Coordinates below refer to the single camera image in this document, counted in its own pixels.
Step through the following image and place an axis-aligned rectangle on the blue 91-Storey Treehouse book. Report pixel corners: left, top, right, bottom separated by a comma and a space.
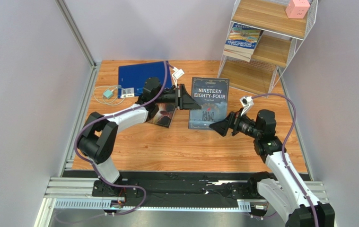
225, 23, 263, 49

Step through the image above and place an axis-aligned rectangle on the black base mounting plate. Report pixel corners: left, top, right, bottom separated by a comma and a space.
92, 171, 263, 208

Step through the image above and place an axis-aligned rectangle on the Three Days To See book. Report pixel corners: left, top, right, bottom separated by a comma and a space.
147, 103, 176, 128

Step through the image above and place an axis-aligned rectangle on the orange 78-Storey Treehouse book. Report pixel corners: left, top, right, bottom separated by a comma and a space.
223, 49, 252, 62

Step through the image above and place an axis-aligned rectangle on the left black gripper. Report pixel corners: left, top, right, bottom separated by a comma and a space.
154, 84, 201, 110

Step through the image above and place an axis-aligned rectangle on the Nineteen Eighty-Four book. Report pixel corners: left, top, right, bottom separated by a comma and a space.
188, 77, 229, 130

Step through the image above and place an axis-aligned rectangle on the blue file folder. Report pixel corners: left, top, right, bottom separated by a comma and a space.
118, 61, 170, 98

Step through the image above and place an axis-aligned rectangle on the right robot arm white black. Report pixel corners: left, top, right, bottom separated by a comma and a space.
209, 109, 335, 227

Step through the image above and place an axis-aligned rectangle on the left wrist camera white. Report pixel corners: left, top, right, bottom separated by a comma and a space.
168, 64, 185, 86

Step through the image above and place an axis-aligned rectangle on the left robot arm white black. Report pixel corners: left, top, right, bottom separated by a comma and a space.
74, 77, 201, 189

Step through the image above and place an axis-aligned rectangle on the pink cube power socket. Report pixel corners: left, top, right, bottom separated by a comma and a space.
285, 0, 310, 19

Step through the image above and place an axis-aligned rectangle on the teal charger with white cable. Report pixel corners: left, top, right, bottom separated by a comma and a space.
92, 85, 126, 106

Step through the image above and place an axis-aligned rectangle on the white wire wooden shelf rack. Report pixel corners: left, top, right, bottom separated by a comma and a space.
218, 0, 318, 95

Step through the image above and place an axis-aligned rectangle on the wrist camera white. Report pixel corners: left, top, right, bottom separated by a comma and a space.
239, 96, 254, 116
168, 64, 185, 86

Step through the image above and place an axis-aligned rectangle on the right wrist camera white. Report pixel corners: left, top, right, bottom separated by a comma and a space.
239, 96, 254, 116

